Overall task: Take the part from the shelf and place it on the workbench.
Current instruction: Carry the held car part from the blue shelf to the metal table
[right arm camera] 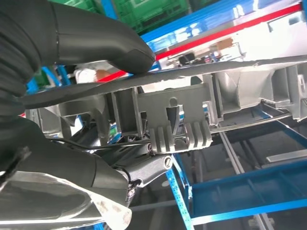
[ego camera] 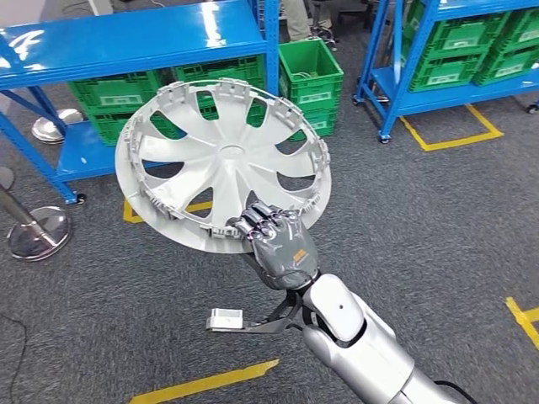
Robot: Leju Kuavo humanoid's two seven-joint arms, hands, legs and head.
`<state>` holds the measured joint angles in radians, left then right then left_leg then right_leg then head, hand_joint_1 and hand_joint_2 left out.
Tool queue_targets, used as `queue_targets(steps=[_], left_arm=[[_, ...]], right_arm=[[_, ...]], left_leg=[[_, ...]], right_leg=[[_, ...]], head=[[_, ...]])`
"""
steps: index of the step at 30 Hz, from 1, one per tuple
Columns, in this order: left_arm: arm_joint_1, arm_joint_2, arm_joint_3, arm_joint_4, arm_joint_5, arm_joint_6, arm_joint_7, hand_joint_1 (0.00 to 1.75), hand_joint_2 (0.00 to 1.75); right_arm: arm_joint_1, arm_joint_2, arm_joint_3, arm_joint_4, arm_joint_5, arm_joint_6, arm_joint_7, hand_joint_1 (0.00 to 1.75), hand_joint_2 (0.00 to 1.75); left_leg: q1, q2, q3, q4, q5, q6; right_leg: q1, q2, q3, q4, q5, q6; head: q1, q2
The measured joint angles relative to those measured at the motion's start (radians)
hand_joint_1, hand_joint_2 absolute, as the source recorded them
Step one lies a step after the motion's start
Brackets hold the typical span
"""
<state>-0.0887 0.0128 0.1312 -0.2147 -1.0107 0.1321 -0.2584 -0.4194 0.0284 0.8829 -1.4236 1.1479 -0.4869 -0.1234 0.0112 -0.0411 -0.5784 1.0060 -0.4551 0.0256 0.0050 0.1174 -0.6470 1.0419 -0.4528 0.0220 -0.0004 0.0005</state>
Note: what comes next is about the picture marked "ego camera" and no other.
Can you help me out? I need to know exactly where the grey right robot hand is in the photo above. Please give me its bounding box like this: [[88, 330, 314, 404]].
[[226, 200, 320, 292]]

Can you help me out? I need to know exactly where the grey plastic wheel cover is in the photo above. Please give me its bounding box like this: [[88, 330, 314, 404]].
[[115, 77, 332, 256]]

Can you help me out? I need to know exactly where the blue metal shelf rack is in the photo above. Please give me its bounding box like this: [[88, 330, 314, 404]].
[[353, 0, 539, 145], [0, 0, 281, 205]]

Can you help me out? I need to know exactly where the green plastic crate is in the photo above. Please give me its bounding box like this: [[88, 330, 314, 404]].
[[66, 71, 163, 115], [294, 105, 337, 139], [501, 6, 539, 57], [174, 54, 267, 130], [408, 52, 491, 93], [278, 37, 344, 113], [86, 109, 188, 147], [473, 47, 539, 88], [408, 11, 511, 61]]

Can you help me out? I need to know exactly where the yellow floor tape rectangle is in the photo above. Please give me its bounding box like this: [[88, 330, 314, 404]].
[[399, 104, 505, 152]]

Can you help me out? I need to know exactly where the black camera bracket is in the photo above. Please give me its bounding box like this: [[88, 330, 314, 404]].
[[242, 292, 305, 336]]

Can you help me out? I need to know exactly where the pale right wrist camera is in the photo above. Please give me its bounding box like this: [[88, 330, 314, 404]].
[[206, 308, 244, 332]]

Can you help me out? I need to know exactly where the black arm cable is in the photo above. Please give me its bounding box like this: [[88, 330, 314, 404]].
[[433, 380, 479, 404]]

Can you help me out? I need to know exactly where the thin black floor cable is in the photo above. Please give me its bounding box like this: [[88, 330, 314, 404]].
[[0, 311, 28, 404]]

